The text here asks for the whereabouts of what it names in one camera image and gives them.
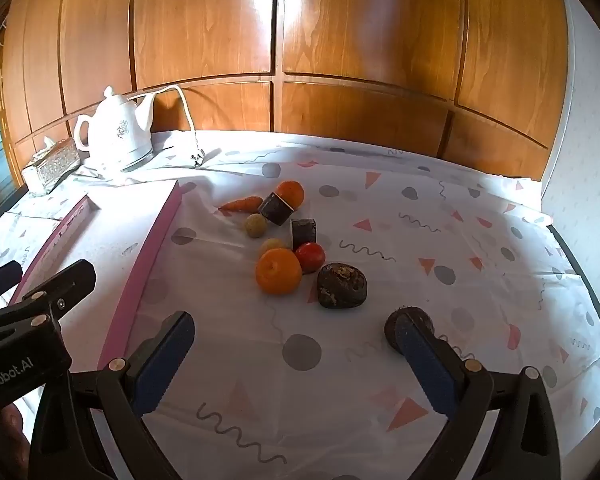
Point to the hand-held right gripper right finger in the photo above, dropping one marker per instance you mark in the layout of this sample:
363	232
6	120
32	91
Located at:
430	367

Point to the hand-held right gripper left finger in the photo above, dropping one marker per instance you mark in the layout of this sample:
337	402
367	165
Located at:
165	360

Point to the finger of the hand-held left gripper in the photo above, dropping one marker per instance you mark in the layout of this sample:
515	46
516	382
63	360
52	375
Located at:
0	277
75	275

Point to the pink rimmed white tray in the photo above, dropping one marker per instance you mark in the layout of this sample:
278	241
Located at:
105	240

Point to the dark round swirl-topped ball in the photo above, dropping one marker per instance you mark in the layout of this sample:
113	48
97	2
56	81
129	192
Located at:
392	330

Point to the dark brown lumpy ball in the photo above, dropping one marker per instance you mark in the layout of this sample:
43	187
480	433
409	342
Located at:
341	285

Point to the large orange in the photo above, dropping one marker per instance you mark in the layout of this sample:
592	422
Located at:
278	271

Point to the red tomato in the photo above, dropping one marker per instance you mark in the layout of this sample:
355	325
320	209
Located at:
311	256

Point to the dark brown cylinder piece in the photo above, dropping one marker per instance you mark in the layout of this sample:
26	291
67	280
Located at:
304	232

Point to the dark wedge with cream face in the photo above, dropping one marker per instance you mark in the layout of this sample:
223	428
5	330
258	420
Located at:
275	210

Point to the patterned white tablecloth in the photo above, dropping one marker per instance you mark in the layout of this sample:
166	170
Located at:
330	370

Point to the silver patterned tissue box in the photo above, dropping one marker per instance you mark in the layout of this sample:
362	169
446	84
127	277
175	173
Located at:
55	165

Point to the white ceramic electric kettle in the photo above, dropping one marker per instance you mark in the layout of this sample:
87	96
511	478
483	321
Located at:
115	135

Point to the orange carrot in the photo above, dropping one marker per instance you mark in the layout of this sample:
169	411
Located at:
242	204

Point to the small orange tangerine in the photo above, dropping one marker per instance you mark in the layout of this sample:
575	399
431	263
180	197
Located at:
292	191

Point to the wooden panelled wardrobe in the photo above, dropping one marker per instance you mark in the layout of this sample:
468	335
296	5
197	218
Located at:
370	35

